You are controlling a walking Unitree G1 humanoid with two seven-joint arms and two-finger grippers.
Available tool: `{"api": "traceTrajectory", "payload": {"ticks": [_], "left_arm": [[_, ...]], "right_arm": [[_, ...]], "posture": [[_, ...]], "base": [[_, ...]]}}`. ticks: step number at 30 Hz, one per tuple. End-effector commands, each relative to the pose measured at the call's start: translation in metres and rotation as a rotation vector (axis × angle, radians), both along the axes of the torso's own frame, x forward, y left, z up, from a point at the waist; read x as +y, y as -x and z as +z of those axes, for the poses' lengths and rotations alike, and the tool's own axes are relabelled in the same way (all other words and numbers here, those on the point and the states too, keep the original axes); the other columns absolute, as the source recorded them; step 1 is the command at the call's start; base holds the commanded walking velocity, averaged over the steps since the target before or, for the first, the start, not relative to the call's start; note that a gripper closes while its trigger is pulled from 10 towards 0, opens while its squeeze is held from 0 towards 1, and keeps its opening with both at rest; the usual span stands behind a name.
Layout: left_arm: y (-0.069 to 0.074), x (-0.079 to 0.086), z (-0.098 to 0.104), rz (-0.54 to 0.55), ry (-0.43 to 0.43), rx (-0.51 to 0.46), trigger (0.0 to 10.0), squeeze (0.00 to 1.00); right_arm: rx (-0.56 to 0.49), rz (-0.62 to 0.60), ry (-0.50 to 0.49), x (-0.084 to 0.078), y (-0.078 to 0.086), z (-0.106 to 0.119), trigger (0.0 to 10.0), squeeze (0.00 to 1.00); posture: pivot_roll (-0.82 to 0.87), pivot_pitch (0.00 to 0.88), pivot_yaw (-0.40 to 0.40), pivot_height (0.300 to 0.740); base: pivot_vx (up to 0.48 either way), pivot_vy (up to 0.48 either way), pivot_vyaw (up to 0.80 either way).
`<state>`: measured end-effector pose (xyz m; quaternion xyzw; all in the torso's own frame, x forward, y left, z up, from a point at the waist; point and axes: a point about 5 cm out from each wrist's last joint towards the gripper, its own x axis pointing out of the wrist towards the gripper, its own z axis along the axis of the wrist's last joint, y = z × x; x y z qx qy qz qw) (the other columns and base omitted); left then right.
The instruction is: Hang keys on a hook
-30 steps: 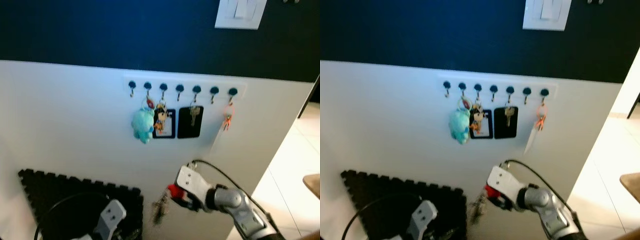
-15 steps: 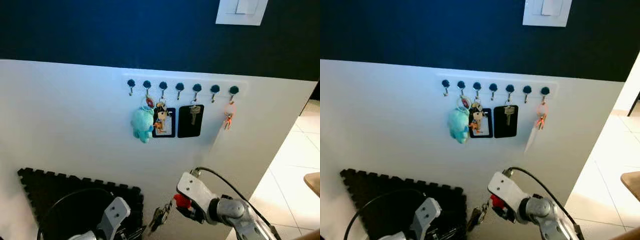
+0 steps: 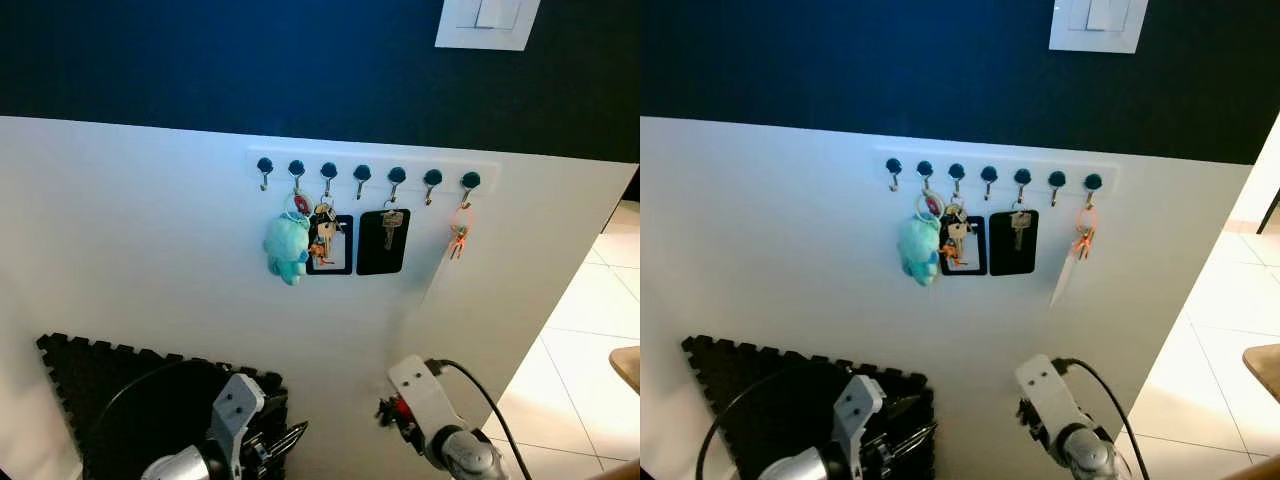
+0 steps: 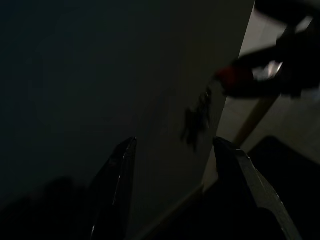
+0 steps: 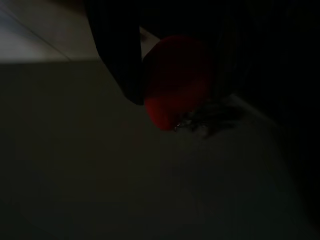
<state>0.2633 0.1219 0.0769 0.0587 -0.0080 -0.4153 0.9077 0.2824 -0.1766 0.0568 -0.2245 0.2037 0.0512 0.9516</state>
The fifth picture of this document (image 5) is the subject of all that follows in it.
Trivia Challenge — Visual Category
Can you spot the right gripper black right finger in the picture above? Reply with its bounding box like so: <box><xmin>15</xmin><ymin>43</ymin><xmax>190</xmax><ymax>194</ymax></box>
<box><xmin>212</xmin><ymin>0</ymin><xmax>283</xmax><ymax>100</ymax></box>

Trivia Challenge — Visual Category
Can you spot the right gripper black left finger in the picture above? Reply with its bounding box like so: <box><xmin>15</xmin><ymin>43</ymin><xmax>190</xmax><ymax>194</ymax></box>
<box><xmin>86</xmin><ymin>0</ymin><xmax>145</xmax><ymax>106</ymax></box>

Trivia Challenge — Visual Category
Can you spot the key bunch with red tag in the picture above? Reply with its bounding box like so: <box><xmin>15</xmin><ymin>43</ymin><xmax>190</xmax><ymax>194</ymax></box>
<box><xmin>141</xmin><ymin>34</ymin><xmax>248</xmax><ymax>140</ymax></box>

